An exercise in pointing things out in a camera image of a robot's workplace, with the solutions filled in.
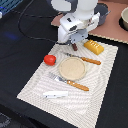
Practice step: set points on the large grey pot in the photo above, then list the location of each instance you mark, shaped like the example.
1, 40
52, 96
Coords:
103, 10

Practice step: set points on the wooden handled fork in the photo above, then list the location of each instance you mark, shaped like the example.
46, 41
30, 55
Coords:
76, 85

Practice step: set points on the wooden handled knife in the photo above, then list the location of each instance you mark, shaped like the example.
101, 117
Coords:
83, 58

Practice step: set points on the beige bowl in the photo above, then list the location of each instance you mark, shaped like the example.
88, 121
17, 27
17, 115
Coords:
124, 16

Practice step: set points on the orange toy bread loaf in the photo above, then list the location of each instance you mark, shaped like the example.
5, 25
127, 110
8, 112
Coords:
94, 47

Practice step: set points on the round wooden plate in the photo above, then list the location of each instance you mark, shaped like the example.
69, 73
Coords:
72, 68

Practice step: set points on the brown toy sausage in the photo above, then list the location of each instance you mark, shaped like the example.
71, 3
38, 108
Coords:
74, 47

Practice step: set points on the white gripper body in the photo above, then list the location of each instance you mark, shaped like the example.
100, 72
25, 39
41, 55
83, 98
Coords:
74, 27

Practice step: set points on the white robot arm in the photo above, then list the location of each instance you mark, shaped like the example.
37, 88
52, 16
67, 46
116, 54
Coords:
74, 6

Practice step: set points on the red toy tomato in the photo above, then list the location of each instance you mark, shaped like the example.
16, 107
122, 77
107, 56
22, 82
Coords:
50, 60

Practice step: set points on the brown wooden board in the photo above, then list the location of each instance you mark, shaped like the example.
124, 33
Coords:
109, 29

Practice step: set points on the white woven placemat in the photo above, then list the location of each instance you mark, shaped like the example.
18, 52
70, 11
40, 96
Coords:
61, 105

